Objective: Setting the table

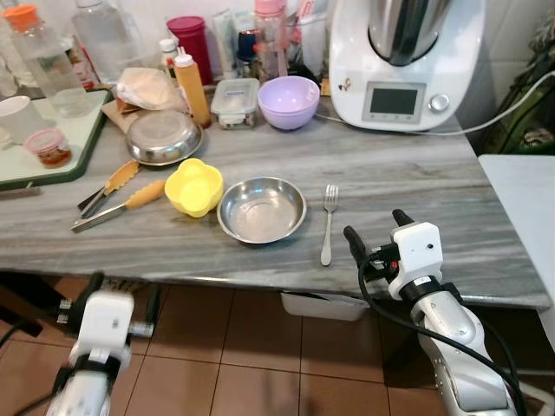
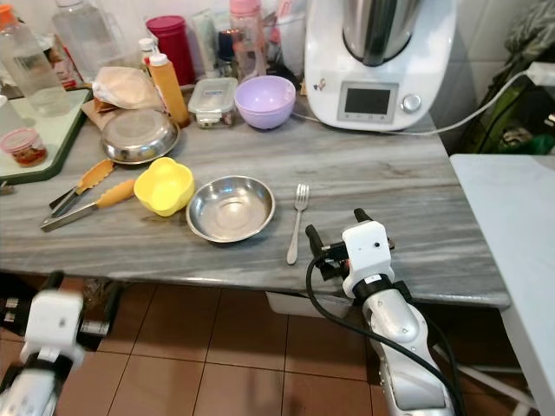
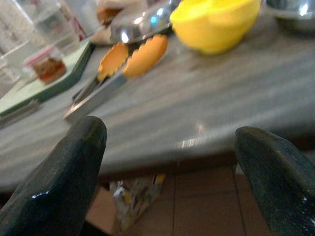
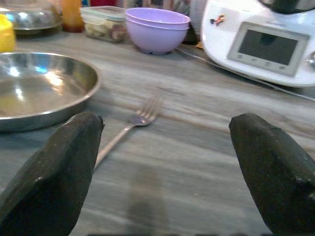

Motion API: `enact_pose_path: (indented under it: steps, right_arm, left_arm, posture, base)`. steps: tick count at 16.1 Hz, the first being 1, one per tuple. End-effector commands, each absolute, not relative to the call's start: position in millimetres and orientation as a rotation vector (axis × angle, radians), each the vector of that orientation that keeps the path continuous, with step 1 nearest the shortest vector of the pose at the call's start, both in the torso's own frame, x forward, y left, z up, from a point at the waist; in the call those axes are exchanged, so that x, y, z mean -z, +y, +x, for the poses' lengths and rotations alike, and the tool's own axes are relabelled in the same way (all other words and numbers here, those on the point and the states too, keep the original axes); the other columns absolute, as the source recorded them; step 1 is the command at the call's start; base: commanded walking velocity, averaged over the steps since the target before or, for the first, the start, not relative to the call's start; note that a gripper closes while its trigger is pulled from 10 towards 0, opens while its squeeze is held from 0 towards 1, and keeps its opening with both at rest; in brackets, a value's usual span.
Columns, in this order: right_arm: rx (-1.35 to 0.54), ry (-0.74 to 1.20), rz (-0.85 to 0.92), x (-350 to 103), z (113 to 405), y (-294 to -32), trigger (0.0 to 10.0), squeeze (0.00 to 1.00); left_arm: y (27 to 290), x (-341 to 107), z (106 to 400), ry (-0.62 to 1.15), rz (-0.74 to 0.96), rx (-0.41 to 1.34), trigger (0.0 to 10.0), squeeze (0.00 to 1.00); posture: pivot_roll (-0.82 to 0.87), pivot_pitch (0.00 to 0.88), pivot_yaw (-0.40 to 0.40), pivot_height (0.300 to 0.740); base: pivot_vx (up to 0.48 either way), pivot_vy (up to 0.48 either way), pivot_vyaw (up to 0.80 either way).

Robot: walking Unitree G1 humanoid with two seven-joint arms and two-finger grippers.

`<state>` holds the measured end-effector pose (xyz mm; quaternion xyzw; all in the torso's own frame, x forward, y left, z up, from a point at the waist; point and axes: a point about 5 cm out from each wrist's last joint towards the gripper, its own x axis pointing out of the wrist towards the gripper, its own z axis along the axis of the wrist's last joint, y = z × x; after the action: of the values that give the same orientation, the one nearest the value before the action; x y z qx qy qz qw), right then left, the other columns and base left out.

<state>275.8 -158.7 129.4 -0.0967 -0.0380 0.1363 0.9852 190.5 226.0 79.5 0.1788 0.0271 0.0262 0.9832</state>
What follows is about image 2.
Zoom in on white plastic bin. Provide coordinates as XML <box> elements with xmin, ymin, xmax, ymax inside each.
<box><xmin>264</xmin><ymin>292</ymin><xmax>332</xmax><ymax>318</ymax></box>

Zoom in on round steel bowl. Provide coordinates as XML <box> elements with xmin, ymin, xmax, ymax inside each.
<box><xmin>186</xmin><ymin>175</ymin><xmax>277</xmax><ymax>244</ymax></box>

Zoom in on steel tongs with orange tips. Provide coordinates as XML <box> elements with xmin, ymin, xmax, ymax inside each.
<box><xmin>40</xmin><ymin>159</ymin><xmax>137</xmax><ymax>232</ymax></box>

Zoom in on small tub with red sauce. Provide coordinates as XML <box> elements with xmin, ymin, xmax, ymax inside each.
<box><xmin>2</xmin><ymin>128</ymin><xmax>49</xmax><ymax>167</ymax></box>

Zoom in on yellow silicone cup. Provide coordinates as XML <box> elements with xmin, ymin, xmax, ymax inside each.
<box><xmin>134</xmin><ymin>157</ymin><xmax>195</xmax><ymax>218</ymax></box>

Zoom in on white folding table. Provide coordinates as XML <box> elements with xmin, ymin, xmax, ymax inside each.
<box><xmin>451</xmin><ymin>154</ymin><xmax>555</xmax><ymax>395</ymax></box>

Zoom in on purple plastic bowl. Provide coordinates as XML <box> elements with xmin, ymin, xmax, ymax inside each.
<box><xmin>233</xmin><ymin>75</ymin><xmax>297</xmax><ymax>131</ymax></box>

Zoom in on white kitchen cooking machine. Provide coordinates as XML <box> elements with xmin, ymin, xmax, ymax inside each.
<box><xmin>304</xmin><ymin>0</ymin><xmax>459</xmax><ymax>133</ymax></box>

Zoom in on green serving tray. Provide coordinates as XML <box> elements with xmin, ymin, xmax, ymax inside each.
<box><xmin>0</xmin><ymin>88</ymin><xmax>93</xmax><ymax>185</ymax></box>

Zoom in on shallow steel plate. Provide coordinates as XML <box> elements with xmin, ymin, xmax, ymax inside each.
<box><xmin>100</xmin><ymin>108</ymin><xmax>180</xmax><ymax>166</ymax></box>

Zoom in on clear lidded food container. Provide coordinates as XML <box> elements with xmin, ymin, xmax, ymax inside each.
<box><xmin>187</xmin><ymin>78</ymin><xmax>238</xmax><ymax>129</ymax></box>

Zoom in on dark green bag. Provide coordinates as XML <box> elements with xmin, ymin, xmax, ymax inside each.
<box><xmin>458</xmin><ymin>17</ymin><xmax>555</xmax><ymax>157</ymax></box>

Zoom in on plastic bag with bread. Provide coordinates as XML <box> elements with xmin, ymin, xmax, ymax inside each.
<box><xmin>91</xmin><ymin>67</ymin><xmax>164</xmax><ymax>112</ymax></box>

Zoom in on small dark bottle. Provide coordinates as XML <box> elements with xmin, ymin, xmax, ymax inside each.
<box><xmin>216</xmin><ymin>30</ymin><xmax>238</xmax><ymax>77</ymax></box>

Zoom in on orange squeeze sauce bottle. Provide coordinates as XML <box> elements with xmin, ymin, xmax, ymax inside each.
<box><xmin>147</xmin><ymin>52</ymin><xmax>191</xmax><ymax>128</ymax></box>

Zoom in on clear bottle with orange cap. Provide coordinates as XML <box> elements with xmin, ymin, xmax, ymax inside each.
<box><xmin>0</xmin><ymin>4</ymin><xmax>63</xmax><ymax>119</ymax></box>

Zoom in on pink drinking bottle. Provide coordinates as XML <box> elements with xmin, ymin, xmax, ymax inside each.
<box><xmin>230</xmin><ymin>0</ymin><xmax>266</xmax><ymax>81</ymax></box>

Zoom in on white power adapter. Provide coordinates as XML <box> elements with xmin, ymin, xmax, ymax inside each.
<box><xmin>525</xmin><ymin>61</ymin><xmax>555</xmax><ymax>89</ymax></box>

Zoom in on dark red plastic jar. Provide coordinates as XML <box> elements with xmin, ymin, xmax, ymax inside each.
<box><xmin>146</xmin><ymin>16</ymin><xmax>197</xmax><ymax>86</ymax></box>

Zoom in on large clear plastic bottle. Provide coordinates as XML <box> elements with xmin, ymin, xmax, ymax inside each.
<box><xmin>52</xmin><ymin>0</ymin><xmax>115</xmax><ymax>83</ymax></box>

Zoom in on small white capped bottle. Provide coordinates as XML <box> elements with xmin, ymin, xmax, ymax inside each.
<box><xmin>137</xmin><ymin>37</ymin><xmax>159</xmax><ymax>70</ymax></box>

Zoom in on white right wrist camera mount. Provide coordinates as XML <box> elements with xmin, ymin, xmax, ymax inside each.
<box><xmin>340</xmin><ymin>221</ymin><xmax>396</xmax><ymax>300</ymax></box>

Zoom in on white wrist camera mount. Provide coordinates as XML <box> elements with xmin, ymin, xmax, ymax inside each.
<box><xmin>21</xmin><ymin>290</ymin><xmax>86</xmax><ymax>367</ymax></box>
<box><xmin>340</xmin><ymin>221</ymin><xmax>396</xmax><ymax>300</ymax></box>

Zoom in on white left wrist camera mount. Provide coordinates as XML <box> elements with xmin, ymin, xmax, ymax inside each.
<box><xmin>21</xmin><ymin>290</ymin><xmax>86</xmax><ymax>367</ymax></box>

